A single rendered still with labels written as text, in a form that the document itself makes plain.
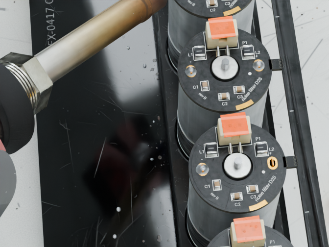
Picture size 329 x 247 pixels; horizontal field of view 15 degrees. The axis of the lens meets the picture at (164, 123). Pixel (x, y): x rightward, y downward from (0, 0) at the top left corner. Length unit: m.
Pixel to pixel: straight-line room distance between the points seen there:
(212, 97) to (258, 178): 0.03
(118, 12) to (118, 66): 0.07
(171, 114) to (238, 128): 0.06
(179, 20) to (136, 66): 0.04
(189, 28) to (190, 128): 0.03
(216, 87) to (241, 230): 0.04
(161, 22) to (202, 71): 0.06
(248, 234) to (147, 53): 0.10
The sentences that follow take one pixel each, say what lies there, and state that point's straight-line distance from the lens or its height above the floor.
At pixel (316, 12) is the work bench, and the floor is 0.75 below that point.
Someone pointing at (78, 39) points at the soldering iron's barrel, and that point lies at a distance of 0.31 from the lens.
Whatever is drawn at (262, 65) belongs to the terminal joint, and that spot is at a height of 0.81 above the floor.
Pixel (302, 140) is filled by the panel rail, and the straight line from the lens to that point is 0.32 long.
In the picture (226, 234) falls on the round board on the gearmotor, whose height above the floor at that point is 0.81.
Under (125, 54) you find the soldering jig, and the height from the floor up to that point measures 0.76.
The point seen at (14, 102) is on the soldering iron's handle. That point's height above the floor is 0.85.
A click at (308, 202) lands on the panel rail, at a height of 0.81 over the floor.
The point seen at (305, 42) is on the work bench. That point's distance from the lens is 0.41.
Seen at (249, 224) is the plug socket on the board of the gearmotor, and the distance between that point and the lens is 0.31.
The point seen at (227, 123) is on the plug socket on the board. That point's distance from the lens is 0.32.
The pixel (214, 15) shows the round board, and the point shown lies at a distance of 0.34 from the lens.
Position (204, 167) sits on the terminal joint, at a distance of 0.32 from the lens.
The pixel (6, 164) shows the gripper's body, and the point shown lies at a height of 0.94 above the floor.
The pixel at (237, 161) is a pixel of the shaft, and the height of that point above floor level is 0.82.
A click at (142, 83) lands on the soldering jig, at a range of 0.39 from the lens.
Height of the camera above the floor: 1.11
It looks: 66 degrees down
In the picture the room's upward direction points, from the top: straight up
